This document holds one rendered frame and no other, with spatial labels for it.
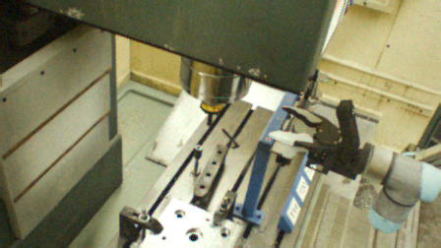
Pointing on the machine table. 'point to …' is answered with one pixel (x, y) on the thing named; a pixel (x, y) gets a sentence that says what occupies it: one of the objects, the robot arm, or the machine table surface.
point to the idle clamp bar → (210, 174)
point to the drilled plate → (176, 233)
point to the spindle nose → (212, 83)
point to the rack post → (254, 190)
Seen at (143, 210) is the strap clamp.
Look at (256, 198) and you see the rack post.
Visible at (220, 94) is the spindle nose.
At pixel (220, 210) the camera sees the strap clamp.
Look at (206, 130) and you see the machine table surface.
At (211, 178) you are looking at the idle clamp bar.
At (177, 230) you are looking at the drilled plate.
